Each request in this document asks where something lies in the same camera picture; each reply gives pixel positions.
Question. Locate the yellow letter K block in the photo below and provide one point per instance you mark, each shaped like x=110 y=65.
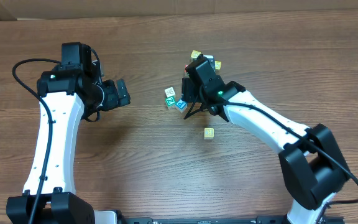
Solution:
x=208 y=133

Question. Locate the white sketch block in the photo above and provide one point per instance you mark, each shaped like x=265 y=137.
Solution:
x=170 y=92

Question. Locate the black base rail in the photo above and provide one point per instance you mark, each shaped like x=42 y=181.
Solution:
x=216 y=221

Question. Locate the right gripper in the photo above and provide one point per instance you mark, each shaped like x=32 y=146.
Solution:
x=187 y=91

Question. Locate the blue letter P block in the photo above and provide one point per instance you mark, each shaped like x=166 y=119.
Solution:
x=181 y=105

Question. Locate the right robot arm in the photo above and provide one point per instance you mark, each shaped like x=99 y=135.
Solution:
x=313 y=167

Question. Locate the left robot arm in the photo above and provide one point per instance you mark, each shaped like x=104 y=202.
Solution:
x=49 y=195

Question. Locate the yellow block row end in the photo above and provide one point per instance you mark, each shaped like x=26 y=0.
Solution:
x=217 y=65

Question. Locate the red letter I block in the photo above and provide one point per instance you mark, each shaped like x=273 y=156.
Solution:
x=185 y=72

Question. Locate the green letter Z block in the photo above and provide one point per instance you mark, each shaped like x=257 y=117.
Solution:
x=170 y=102

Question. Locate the yellow block far top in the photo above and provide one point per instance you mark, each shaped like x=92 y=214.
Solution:
x=194 y=55

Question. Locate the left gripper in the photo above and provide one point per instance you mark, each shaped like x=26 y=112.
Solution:
x=121 y=92

